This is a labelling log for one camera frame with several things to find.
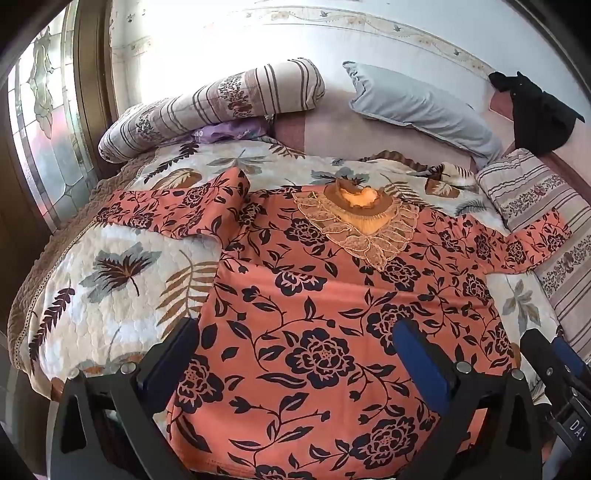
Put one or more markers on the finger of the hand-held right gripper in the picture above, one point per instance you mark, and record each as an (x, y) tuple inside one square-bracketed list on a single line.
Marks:
[(542, 355), (569, 355)]

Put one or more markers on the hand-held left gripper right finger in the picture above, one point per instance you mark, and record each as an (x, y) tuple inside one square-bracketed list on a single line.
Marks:
[(422, 364)]

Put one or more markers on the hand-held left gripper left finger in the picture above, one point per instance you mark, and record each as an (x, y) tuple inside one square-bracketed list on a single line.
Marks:
[(173, 360)]

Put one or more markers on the orange floral shirt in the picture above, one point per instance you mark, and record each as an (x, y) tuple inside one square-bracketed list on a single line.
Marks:
[(323, 300)]

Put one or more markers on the leaf print quilt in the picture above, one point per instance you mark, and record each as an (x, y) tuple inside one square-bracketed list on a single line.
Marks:
[(115, 240)]

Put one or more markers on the striped floral pillow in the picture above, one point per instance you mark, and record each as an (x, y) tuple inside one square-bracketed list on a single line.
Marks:
[(535, 194)]

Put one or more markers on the purple cloth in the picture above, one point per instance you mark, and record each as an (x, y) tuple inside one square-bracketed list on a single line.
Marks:
[(226, 130)]

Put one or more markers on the black garment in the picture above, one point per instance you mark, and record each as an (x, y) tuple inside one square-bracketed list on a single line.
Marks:
[(538, 120)]

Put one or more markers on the pink bed sheet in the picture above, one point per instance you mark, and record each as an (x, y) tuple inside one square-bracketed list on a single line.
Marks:
[(328, 131)]

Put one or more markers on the stained glass window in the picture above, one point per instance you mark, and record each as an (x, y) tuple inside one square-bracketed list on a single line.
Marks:
[(51, 138)]

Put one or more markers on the grey pillow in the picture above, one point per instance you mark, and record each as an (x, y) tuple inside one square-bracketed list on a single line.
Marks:
[(415, 106)]

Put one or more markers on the striped rolled blanket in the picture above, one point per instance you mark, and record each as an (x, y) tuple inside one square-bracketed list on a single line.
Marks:
[(207, 101)]

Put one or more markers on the wooden window frame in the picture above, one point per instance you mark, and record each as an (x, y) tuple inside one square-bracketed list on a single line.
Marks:
[(92, 83)]

